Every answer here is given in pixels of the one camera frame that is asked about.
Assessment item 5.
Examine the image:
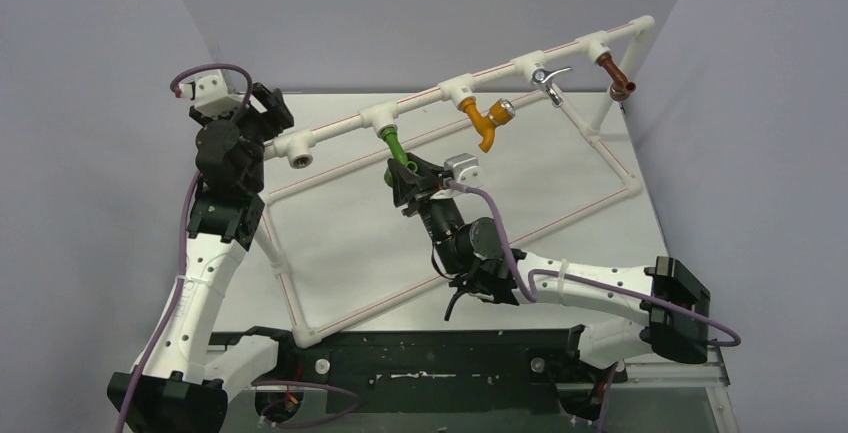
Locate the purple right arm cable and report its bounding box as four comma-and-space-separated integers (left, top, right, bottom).
447, 179, 742, 433

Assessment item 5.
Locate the green water faucet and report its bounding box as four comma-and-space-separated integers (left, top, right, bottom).
378, 126, 419, 187

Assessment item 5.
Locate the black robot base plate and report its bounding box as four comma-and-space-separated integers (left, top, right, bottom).
250, 327, 599, 419

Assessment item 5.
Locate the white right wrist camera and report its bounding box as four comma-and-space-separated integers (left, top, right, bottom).
443, 153, 483, 187

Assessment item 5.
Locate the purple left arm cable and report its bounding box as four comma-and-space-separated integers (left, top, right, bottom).
112, 62, 362, 433

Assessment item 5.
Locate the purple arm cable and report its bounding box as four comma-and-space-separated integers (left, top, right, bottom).
447, 179, 742, 433
112, 62, 362, 433

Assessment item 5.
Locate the orange water faucet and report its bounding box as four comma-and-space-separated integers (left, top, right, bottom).
458, 97, 516, 153

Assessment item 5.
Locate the chrome lever water faucet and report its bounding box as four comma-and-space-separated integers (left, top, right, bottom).
530, 66, 572, 108

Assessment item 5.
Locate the brown water faucet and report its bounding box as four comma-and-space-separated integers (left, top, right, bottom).
595, 52, 637, 102

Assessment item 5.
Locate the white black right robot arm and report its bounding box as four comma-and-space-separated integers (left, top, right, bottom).
386, 155, 711, 380

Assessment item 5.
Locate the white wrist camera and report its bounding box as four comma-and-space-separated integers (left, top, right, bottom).
175, 69, 244, 119
443, 153, 483, 187

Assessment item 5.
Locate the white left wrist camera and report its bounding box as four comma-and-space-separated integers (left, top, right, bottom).
175, 69, 244, 119

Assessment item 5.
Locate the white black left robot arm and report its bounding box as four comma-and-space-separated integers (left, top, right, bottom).
107, 70, 297, 432

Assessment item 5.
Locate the white PVC pipe frame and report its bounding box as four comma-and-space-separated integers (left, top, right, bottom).
263, 15, 655, 349

